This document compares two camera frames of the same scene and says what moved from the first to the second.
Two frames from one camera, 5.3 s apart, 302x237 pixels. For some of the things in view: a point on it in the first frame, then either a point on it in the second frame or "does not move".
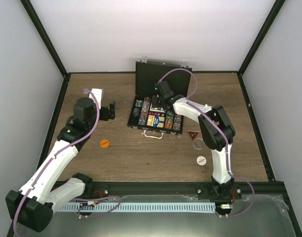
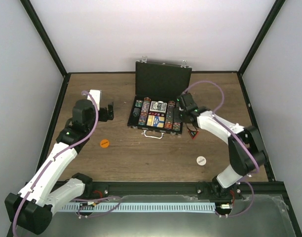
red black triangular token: [193, 134] does not move
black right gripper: [155, 102] to [184, 121]
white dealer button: [201, 160] does not move
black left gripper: [106, 116] does not move
